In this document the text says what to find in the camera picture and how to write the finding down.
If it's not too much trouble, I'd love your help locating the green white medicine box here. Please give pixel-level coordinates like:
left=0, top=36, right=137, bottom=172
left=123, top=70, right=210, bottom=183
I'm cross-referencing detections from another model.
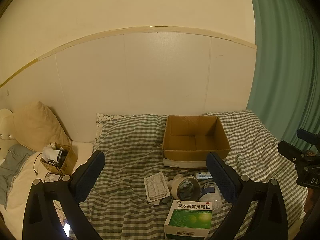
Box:
left=164, top=200, right=213, bottom=239

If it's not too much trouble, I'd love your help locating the white patterned pillow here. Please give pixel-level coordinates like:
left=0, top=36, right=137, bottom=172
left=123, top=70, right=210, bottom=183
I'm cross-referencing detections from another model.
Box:
left=96, top=113, right=125, bottom=128

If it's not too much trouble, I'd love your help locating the grey checkered bed quilt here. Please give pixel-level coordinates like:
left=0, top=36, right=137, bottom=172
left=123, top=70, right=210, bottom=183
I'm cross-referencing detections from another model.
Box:
left=80, top=110, right=308, bottom=239

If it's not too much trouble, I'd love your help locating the beige masking tape roll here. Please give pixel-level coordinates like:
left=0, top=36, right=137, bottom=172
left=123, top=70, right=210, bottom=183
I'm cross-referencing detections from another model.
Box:
left=171, top=176, right=201, bottom=202

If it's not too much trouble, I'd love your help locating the teal green curtain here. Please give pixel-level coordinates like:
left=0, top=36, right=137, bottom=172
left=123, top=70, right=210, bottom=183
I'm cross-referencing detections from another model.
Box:
left=247, top=0, right=319, bottom=150

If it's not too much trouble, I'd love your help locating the silver blister pack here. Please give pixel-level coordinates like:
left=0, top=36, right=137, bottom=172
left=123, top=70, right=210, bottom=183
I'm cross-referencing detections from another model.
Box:
left=144, top=172, right=170, bottom=203

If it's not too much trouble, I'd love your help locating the grey blue cloth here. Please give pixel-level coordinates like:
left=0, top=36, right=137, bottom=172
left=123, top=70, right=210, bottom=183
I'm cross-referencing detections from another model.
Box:
left=0, top=144, right=35, bottom=209

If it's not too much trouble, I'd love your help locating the clear bottle dark label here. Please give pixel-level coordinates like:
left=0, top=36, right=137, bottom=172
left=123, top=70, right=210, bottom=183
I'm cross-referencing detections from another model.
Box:
left=199, top=181, right=222, bottom=212

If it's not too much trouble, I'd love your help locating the white plush toy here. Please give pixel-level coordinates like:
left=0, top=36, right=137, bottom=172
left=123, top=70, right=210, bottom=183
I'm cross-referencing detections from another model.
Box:
left=165, top=174, right=185, bottom=192

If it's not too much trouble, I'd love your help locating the large brown cardboard box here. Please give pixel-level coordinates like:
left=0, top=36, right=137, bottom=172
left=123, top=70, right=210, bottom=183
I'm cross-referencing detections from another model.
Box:
left=162, top=115, right=231, bottom=168

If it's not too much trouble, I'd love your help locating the beige pillow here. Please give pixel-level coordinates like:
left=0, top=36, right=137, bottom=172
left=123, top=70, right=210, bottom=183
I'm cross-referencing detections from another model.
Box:
left=12, top=101, right=71, bottom=152

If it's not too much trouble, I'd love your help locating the small white blue box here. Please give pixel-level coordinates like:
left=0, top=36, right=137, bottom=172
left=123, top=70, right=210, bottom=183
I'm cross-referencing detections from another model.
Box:
left=195, top=172, right=212, bottom=180

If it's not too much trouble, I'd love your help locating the small cluttered cardboard box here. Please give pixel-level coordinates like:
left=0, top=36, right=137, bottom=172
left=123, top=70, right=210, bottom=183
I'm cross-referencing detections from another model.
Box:
left=40, top=143, right=78, bottom=176

